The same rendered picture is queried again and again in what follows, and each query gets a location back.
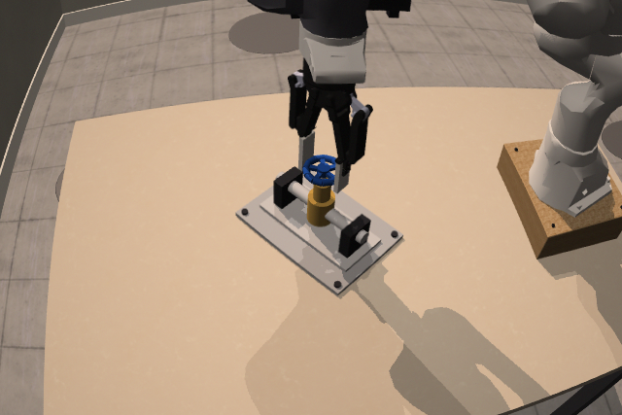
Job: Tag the valve with blue handwheel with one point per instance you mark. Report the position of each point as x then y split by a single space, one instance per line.
294 204

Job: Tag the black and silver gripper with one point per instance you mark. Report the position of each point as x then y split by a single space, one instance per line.
350 145

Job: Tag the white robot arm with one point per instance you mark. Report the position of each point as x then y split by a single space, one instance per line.
566 167

